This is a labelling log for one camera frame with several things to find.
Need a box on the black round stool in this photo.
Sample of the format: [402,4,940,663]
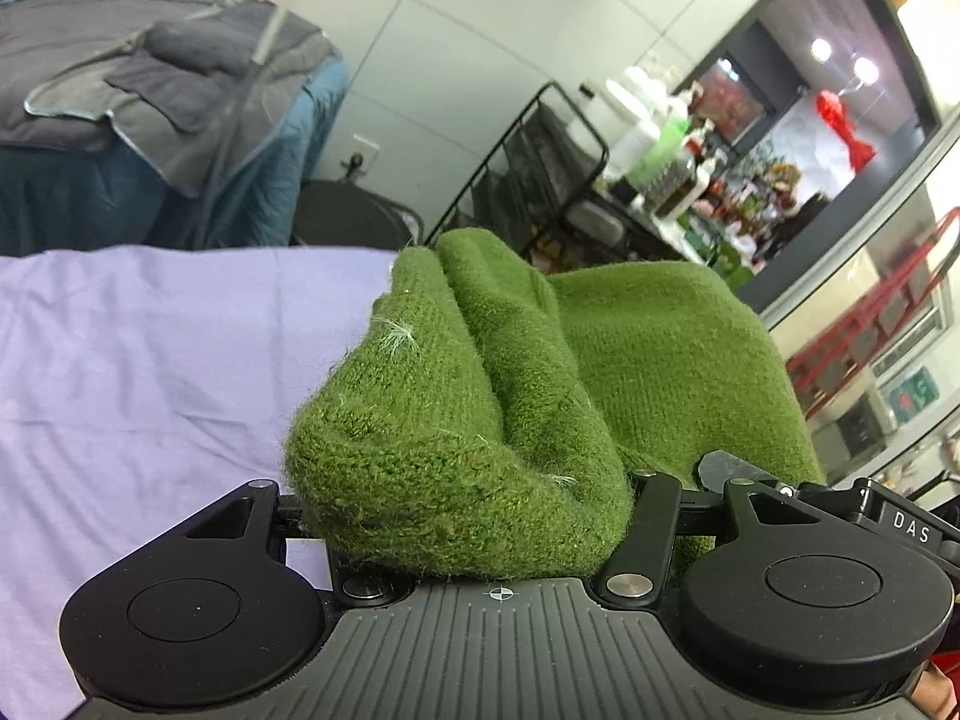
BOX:
[290,181,425,252]

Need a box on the black wire rack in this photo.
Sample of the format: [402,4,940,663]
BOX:
[425,82,608,259]

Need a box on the green knit cardigan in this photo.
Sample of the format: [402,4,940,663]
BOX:
[285,229,823,580]

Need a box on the grey towel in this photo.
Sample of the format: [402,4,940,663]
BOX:
[25,0,340,197]

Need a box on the wall power socket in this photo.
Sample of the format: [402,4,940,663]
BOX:
[345,135,381,181]

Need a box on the purple floral bed sheet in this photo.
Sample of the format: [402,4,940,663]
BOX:
[2,247,392,718]

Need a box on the blue bed skirt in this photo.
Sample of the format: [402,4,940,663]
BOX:
[2,57,348,257]

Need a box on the grey blanket on far bed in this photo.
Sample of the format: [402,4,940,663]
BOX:
[2,0,213,151]

